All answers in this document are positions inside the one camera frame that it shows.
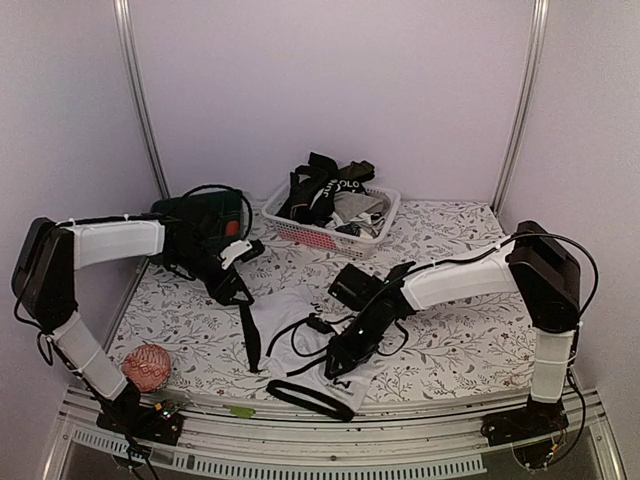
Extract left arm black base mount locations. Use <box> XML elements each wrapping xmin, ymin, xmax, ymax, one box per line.
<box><xmin>96</xmin><ymin>380</ymin><xmax>185</xmax><ymax>446</ymax></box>

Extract white underwear with black trim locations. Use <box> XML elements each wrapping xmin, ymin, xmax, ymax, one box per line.
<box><xmin>244</xmin><ymin>287</ymin><xmax>383</xmax><ymax>422</ymax></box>

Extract right aluminium frame post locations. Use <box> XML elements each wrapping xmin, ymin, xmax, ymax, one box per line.
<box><xmin>491</xmin><ymin>0</ymin><xmax>550</xmax><ymax>217</ymax></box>

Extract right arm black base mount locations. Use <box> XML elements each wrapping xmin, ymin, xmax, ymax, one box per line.
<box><xmin>480</xmin><ymin>395</ymin><xmax>569</xmax><ymax>446</ymax></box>

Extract red patterned bowl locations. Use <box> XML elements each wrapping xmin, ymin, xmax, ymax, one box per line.
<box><xmin>121</xmin><ymin>344</ymin><xmax>171</xmax><ymax>393</ymax></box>

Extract black underwear in basket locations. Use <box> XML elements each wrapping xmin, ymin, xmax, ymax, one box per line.
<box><xmin>276</xmin><ymin>152</ymin><xmax>375</xmax><ymax>227</ymax></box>

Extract green tape scrap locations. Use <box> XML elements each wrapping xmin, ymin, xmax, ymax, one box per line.
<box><xmin>224</xmin><ymin>405</ymin><xmax>256</xmax><ymax>419</ymax></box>

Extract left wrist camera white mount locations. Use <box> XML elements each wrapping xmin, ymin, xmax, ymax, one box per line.
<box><xmin>219</xmin><ymin>240</ymin><xmax>265</xmax><ymax>269</ymax></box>

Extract white plastic laundry basket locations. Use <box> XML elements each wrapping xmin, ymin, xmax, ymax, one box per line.
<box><xmin>261</xmin><ymin>183</ymin><xmax>401</xmax><ymax>259</ymax></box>

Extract right robot arm white sleeves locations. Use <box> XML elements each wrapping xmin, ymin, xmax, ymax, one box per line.
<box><xmin>401</xmin><ymin>220</ymin><xmax>581</xmax><ymax>404</ymax></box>

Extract robot arm white sleeves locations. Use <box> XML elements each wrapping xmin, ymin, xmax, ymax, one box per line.
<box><xmin>401</xmin><ymin>220</ymin><xmax>581</xmax><ymax>404</ymax></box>
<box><xmin>11</xmin><ymin>214</ymin><xmax>179</xmax><ymax>400</ymax></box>

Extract left aluminium frame post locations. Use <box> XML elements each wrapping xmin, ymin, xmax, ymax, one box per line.
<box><xmin>113</xmin><ymin>0</ymin><xmax>170</xmax><ymax>199</ymax></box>

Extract small orange object in tray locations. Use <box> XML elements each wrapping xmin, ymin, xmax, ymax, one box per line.
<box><xmin>225</xmin><ymin>220</ymin><xmax>241</xmax><ymax>237</ymax></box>

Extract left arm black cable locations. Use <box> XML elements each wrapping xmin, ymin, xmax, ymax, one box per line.
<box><xmin>12</xmin><ymin>184</ymin><xmax>254</xmax><ymax>369</ymax></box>

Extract grey underwear in basket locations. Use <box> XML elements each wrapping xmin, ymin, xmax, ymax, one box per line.
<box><xmin>326</xmin><ymin>192</ymin><xmax>390</xmax><ymax>239</ymax></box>

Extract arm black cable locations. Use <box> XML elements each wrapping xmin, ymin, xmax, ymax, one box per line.
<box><xmin>267</xmin><ymin>234</ymin><xmax>600</xmax><ymax>361</ymax></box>
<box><xmin>12</xmin><ymin>184</ymin><xmax>254</xmax><ymax>369</ymax></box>

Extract floral patterned table mat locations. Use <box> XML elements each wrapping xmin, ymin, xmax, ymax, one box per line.
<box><xmin>99</xmin><ymin>199</ymin><xmax>566</xmax><ymax>404</ymax></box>

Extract aluminium front table rail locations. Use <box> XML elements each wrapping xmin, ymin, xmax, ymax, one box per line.
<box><xmin>42</xmin><ymin>388</ymin><xmax>629</xmax><ymax>479</ymax></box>

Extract green compartment tray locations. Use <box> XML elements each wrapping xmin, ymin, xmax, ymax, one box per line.
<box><xmin>151</xmin><ymin>190</ymin><xmax>253</xmax><ymax>240</ymax></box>

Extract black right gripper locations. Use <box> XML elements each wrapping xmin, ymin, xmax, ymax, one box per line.
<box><xmin>326</xmin><ymin>301</ymin><xmax>389</xmax><ymax>376</ymax></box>

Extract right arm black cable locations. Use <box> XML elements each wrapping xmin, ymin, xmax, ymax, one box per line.
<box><xmin>267</xmin><ymin>234</ymin><xmax>600</xmax><ymax>361</ymax></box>

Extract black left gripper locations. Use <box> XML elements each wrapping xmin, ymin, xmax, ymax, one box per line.
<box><xmin>169</xmin><ymin>242</ymin><xmax>255</xmax><ymax>306</ymax></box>

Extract aluminium frame post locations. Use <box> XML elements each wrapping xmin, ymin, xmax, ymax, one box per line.
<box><xmin>113</xmin><ymin>0</ymin><xmax>170</xmax><ymax>199</ymax></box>
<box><xmin>491</xmin><ymin>0</ymin><xmax>550</xmax><ymax>217</ymax></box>

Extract left robot arm white sleeves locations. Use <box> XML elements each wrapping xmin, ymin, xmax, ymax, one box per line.
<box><xmin>11</xmin><ymin>214</ymin><xmax>179</xmax><ymax>400</ymax></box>

